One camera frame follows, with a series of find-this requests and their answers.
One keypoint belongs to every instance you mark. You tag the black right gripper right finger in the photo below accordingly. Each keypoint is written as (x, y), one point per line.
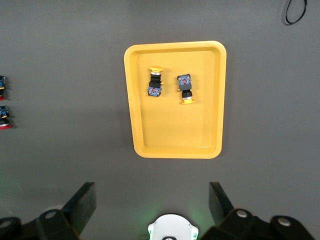
(220, 202)

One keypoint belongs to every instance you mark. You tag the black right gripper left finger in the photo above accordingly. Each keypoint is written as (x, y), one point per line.
(80, 205)

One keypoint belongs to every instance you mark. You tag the yellow mushroom push button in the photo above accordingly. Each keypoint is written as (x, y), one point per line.
(185, 83)
(155, 86)

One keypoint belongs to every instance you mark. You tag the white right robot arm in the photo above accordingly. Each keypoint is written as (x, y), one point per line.
(172, 227)

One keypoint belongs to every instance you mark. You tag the yellow plastic tray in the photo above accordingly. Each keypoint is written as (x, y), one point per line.
(175, 130)

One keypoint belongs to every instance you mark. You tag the red mushroom push button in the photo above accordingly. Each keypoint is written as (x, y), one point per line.
(4, 116)
(2, 86)

